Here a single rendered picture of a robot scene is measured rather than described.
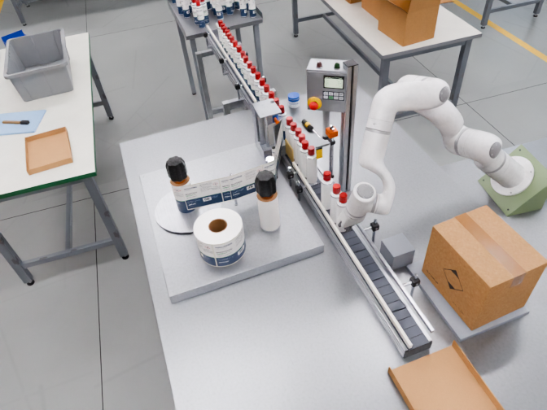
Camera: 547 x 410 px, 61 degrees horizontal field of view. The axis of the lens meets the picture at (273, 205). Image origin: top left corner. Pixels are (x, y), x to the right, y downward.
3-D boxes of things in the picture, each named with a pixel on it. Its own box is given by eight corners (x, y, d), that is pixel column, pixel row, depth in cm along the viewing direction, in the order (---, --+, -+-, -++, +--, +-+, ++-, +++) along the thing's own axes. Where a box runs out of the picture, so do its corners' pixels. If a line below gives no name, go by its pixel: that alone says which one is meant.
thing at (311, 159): (304, 179, 226) (304, 146, 212) (314, 176, 227) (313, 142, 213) (308, 185, 223) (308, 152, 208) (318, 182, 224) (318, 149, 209)
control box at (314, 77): (311, 98, 203) (310, 57, 190) (350, 101, 199) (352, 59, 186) (306, 111, 196) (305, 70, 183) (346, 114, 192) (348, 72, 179)
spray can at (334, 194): (327, 217, 207) (328, 183, 193) (338, 213, 208) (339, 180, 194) (332, 224, 204) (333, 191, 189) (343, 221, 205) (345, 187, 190)
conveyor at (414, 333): (256, 115, 275) (256, 109, 272) (269, 111, 277) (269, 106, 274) (407, 355, 163) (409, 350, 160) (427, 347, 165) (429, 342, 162)
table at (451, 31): (288, 35, 533) (285, -38, 478) (352, 21, 546) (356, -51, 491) (374, 144, 382) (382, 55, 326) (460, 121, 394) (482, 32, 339)
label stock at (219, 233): (255, 244, 199) (251, 221, 189) (224, 274, 189) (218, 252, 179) (222, 224, 209) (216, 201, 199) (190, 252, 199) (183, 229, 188)
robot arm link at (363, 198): (371, 200, 179) (347, 195, 180) (380, 184, 167) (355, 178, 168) (369, 220, 175) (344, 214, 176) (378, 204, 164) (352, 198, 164)
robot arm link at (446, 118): (479, 166, 190) (448, 156, 203) (495, 141, 190) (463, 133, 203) (413, 98, 162) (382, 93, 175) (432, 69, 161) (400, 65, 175)
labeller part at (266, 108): (251, 105, 230) (251, 102, 229) (272, 99, 232) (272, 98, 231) (260, 119, 220) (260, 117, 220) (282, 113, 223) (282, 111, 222)
